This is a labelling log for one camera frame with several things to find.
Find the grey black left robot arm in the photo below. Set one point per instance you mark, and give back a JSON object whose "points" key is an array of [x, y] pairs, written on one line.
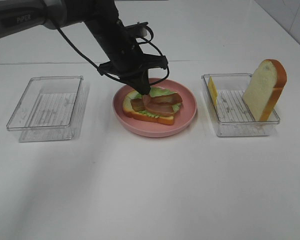
{"points": [[20, 15]]}

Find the yellow cheese slice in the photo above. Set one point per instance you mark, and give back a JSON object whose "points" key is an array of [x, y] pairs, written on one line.
{"points": [[212, 91]]}

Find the green lettuce leaf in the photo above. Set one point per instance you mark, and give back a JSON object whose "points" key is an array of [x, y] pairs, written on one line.
{"points": [[159, 91]]}

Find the clear right plastic container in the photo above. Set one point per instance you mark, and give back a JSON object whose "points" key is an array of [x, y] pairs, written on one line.
{"points": [[231, 117]]}

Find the clear left plastic container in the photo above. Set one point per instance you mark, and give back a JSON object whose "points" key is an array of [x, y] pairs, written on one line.
{"points": [[51, 108]]}

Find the pink round plate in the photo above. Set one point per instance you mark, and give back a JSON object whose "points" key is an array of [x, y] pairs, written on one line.
{"points": [[182, 120]]}

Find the upright bread slice right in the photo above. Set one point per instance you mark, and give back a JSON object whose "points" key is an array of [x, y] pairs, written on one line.
{"points": [[265, 88]]}

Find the bacon strip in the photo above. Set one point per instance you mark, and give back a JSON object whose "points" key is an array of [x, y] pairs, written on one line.
{"points": [[146, 104], [171, 99]]}

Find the bread slice with orange crust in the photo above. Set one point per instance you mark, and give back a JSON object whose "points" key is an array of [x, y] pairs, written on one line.
{"points": [[143, 115]]}

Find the clear plastic container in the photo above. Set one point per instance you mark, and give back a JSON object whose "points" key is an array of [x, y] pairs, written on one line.
{"points": [[231, 117], [51, 108]]}

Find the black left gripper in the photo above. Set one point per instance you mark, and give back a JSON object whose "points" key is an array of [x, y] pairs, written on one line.
{"points": [[127, 61]]}

